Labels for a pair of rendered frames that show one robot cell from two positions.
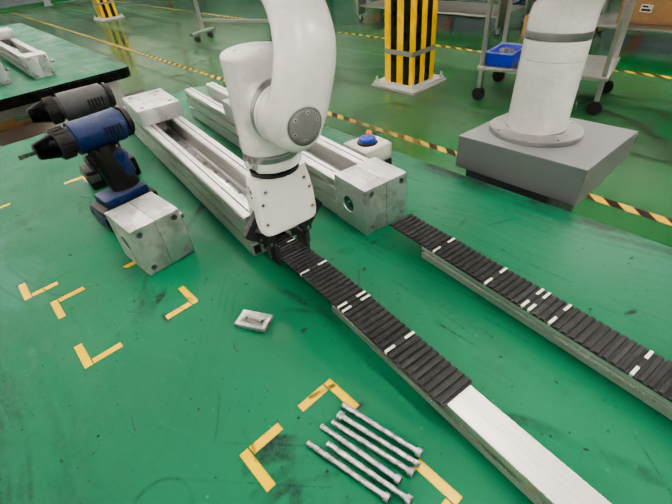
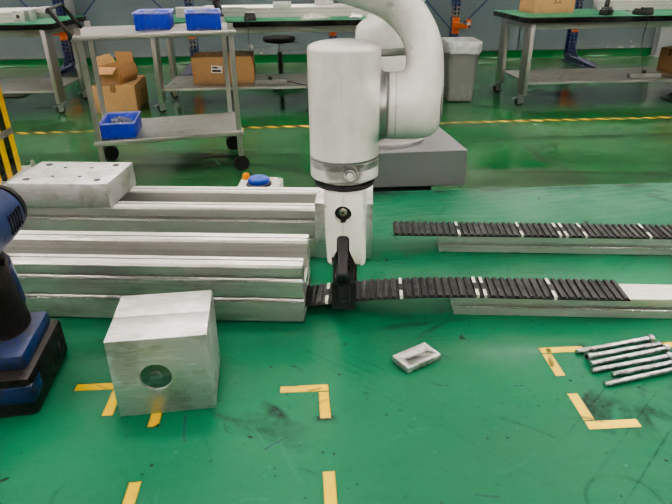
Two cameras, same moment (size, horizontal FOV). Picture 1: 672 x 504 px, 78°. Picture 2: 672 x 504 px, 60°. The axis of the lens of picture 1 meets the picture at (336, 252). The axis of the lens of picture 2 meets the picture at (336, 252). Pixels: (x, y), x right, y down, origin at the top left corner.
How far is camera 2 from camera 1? 0.66 m
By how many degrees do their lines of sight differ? 46
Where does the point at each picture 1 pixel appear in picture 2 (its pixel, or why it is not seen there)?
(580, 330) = (602, 231)
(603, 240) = (511, 196)
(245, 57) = (370, 46)
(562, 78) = not seen: hidden behind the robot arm
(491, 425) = (658, 292)
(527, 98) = not seen: hidden behind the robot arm
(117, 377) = (391, 491)
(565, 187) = (453, 171)
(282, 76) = (435, 55)
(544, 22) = (384, 40)
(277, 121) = (434, 100)
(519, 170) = (409, 170)
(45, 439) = not seen: outside the picture
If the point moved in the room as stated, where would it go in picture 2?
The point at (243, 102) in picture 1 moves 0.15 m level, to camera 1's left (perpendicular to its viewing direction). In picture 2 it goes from (366, 96) to (277, 124)
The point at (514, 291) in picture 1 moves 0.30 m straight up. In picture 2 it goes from (542, 231) to (574, 35)
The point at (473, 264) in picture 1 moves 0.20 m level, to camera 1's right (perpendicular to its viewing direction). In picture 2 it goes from (496, 229) to (537, 193)
